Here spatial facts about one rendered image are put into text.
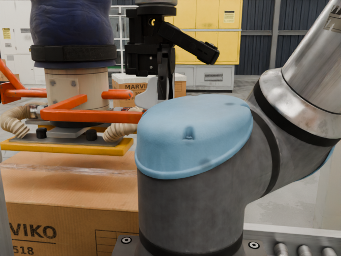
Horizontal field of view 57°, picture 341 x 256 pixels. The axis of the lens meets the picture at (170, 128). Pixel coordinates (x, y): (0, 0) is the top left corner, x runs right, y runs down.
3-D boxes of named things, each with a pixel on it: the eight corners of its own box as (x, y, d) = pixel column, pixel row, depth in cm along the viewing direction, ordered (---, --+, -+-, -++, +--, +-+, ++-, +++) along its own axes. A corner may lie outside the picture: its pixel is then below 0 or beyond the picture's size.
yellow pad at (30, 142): (134, 144, 86) (133, 126, 85) (123, 157, 77) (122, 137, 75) (20, 138, 91) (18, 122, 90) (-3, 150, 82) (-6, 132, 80)
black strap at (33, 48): (126, 57, 96) (126, 43, 95) (99, 62, 74) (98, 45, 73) (57, 57, 99) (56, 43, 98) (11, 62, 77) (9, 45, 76)
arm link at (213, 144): (116, 215, 36) (110, 99, 33) (202, 183, 44) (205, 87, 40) (183, 274, 27) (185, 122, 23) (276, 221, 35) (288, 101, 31)
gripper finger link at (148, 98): (135, 128, 57) (138, 78, 58) (167, 129, 56) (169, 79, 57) (130, 126, 54) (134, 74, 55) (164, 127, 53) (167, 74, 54)
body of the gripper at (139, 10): (135, 74, 63) (134, 10, 60) (178, 74, 62) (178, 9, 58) (125, 78, 56) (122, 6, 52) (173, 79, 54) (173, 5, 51)
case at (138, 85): (120, 125, 269) (118, 78, 258) (113, 115, 306) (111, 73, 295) (185, 120, 287) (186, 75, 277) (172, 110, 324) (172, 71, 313)
